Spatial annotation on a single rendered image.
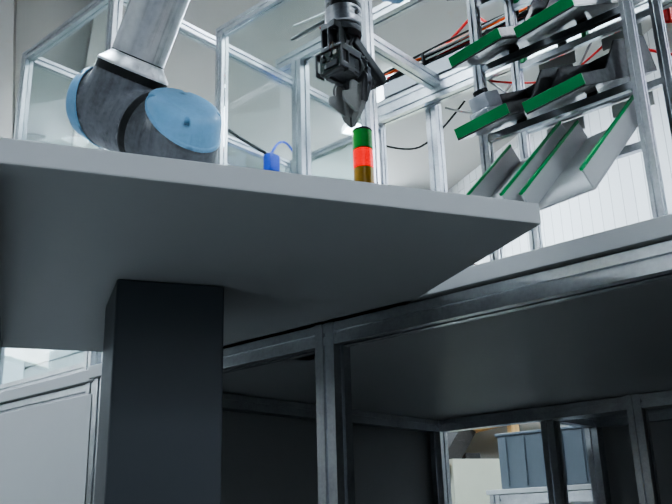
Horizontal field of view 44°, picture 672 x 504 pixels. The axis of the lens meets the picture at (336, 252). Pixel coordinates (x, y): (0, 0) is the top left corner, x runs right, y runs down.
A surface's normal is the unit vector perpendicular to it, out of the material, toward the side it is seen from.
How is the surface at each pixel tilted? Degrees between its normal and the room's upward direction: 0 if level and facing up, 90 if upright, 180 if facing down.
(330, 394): 90
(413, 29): 180
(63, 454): 90
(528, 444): 90
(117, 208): 180
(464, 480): 90
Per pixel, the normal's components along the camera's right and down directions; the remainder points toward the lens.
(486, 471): 0.35, -0.31
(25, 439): -0.67, -0.22
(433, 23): 0.03, 0.95
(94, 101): -0.44, -0.06
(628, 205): -0.94, -0.08
